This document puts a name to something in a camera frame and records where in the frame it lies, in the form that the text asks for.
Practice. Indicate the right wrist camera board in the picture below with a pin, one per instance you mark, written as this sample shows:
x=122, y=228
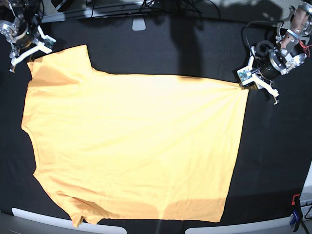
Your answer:
x=49, y=43

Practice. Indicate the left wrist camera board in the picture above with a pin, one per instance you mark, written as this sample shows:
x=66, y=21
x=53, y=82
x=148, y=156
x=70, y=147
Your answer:
x=244, y=74

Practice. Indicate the grey monitor stand foot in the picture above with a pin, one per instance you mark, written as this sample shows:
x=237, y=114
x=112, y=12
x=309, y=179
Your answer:
x=138, y=24

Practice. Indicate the white front bar left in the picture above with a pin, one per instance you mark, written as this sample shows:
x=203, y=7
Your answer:
x=67, y=224

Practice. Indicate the white bar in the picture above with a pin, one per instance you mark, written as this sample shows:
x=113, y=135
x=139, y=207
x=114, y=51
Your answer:
x=67, y=224
x=276, y=226

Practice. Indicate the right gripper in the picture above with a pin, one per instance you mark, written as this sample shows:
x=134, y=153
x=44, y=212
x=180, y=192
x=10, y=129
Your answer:
x=21, y=34

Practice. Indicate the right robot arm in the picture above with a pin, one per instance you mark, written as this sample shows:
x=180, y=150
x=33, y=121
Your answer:
x=22, y=9

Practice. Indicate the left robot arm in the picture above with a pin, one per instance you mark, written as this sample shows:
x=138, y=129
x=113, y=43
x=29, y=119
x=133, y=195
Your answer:
x=296, y=27

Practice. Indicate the black box device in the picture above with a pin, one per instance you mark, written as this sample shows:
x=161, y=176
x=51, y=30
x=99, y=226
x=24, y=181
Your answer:
x=61, y=5

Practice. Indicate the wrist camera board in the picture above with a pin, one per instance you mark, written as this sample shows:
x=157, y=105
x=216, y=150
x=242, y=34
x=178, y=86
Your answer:
x=244, y=74
x=49, y=43

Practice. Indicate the black table cloth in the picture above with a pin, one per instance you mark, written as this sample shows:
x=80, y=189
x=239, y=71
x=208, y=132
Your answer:
x=276, y=143

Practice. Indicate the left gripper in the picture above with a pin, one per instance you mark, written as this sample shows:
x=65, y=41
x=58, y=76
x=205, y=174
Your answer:
x=275, y=60

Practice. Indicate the yellow t-shirt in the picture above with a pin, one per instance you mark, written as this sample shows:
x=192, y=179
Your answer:
x=111, y=146

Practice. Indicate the white front bar right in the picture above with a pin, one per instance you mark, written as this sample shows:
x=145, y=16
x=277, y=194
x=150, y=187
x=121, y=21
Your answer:
x=276, y=226

